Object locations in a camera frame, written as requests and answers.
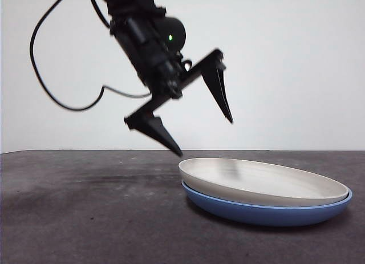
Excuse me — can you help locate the white round plate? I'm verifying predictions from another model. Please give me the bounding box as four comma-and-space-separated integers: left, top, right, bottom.
178, 157, 350, 208

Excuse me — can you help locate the blue round plate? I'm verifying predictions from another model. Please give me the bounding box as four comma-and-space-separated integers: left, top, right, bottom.
181, 181, 353, 227

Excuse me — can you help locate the short black cable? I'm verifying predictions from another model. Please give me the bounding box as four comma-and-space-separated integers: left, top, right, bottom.
90, 0, 112, 30

